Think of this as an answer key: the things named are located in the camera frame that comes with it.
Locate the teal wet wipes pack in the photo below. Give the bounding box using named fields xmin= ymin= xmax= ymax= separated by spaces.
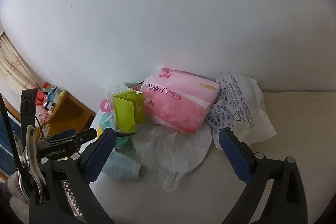
xmin=91 ymin=106 xmax=142 ymax=180

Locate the pile of small desk items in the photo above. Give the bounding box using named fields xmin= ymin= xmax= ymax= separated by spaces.
xmin=34 ymin=84 xmax=67 ymax=119

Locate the metal spring clip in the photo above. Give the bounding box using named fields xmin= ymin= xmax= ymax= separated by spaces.
xmin=12 ymin=126 xmax=46 ymax=205
xmin=39 ymin=124 xmax=51 ymax=139

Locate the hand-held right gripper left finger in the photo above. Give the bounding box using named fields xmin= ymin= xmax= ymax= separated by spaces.
xmin=29 ymin=127 xmax=117 ymax=224

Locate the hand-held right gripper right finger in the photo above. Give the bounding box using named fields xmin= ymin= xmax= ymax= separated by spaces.
xmin=219 ymin=127 xmax=308 ymax=224

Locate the clear plastic bag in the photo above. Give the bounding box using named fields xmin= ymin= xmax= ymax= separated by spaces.
xmin=132 ymin=126 xmax=213 ymax=191

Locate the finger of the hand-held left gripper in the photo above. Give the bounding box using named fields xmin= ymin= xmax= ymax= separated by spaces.
xmin=39 ymin=129 xmax=77 ymax=144
xmin=65 ymin=128 xmax=98 ymax=147

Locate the white printed plastic wrapper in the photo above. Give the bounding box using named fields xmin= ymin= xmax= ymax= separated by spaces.
xmin=206 ymin=71 xmax=278 ymax=151

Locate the cream floral curtain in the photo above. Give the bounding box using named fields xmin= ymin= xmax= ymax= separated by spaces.
xmin=0 ymin=30 xmax=40 ymax=93

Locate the wooden desk with shelves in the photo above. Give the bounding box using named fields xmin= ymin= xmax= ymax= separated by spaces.
xmin=34 ymin=90 xmax=97 ymax=140

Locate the pink sanitary pad pack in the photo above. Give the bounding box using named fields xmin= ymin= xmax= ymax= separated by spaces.
xmin=139 ymin=67 xmax=220 ymax=134

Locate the white and green carton box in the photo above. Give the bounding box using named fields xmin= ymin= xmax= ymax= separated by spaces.
xmin=108 ymin=84 xmax=147 ymax=133

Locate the person's left forearm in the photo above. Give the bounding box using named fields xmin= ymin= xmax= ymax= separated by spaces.
xmin=0 ymin=172 xmax=29 ymax=214

